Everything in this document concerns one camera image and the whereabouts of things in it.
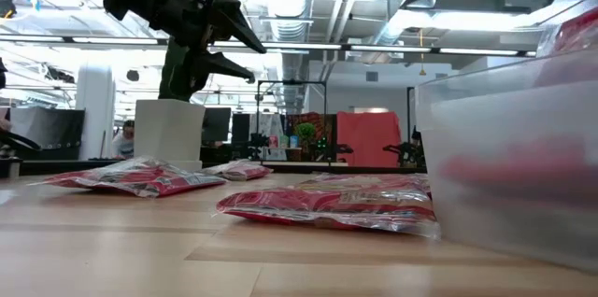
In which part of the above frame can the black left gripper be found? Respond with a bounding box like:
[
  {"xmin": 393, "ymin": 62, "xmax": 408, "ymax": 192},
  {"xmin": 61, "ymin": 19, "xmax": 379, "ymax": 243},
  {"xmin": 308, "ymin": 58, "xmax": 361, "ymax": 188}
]
[{"xmin": 148, "ymin": 0, "xmax": 268, "ymax": 94}]

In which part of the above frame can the green cactus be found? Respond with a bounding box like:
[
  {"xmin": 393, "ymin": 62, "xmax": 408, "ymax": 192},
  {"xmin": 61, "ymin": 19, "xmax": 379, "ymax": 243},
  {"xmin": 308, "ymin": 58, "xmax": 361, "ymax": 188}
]
[{"xmin": 157, "ymin": 37, "xmax": 193, "ymax": 103}]

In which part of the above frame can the black monitor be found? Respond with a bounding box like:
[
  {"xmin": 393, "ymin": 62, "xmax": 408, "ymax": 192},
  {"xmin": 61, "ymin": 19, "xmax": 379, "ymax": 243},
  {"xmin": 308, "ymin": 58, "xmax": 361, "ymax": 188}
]
[
  {"xmin": 231, "ymin": 113, "xmax": 251, "ymax": 145},
  {"xmin": 201, "ymin": 106, "xmax": 233, "ymax": 144}
]

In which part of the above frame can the white square planter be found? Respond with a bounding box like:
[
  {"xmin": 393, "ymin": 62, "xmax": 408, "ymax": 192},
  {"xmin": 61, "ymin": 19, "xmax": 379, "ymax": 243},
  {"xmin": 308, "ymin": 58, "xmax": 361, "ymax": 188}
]
[{"xmin": 130, "ymin": 98, "xmax": 207, "ymax": 175}]

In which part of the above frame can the small green plant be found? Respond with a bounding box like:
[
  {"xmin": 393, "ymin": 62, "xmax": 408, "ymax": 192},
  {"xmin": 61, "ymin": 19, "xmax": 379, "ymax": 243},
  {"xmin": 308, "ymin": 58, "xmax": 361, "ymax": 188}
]
[{"xmin": 295, "ymin": 121, "xmax": 318, "ymax": 147}]

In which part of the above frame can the person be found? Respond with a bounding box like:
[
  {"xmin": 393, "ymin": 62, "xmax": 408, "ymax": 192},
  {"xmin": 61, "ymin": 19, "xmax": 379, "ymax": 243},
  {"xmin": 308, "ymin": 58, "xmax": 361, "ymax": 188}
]
[{"xmin": 111, "ymin": 119, "xmax": 136, "ymax": 161}]

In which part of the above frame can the white pillar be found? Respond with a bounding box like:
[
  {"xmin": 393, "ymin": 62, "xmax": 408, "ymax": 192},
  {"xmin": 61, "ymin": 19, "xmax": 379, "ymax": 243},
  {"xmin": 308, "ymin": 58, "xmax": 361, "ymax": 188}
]
[{"xmin": 75, "ymin": 63, "xmax": 117, "ymax": 162}]

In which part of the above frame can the red cloth screen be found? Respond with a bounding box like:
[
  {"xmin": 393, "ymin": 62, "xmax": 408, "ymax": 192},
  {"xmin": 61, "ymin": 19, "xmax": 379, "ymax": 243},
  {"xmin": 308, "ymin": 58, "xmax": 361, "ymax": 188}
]
[{"xmin": 335, "ymin": 110, "xmax": 403, "ymax": 169}]

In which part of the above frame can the black partition panel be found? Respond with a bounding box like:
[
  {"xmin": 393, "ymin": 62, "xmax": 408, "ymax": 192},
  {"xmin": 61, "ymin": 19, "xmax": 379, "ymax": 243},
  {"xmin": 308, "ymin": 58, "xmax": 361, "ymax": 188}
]
[{"xmin": 8, "ymin": 107, "xmax": 87, "ymax": 162}]

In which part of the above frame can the black table clamp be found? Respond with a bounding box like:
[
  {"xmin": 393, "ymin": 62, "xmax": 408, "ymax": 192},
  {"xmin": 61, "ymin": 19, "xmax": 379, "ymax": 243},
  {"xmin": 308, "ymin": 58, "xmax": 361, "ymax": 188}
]
[{"xmin": 0, "ymin": 127, "xmax": 42, "ymax": 179}]

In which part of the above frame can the translucent plastic bin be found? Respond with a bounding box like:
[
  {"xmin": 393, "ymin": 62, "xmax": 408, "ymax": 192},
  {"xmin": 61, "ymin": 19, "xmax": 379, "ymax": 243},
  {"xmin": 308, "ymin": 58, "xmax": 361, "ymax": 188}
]
[{"xmin": 414, "ymin": 48, "xmax": 598, "ymax": 274}]

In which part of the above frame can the black metal frame stand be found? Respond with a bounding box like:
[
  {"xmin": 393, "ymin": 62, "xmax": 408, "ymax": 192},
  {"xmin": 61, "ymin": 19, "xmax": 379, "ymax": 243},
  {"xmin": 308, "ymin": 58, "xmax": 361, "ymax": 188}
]
[{"xmin": 255, "ymin": 79, "xmax": 328, "ymax": 163}]

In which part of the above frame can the long ceiling light rail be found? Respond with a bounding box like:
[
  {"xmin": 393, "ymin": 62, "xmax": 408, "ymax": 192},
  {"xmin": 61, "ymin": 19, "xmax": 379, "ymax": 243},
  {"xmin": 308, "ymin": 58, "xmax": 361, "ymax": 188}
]
[{"xmin": 0, "ymin": 34, "xmax": 538, "ymax": 59}]

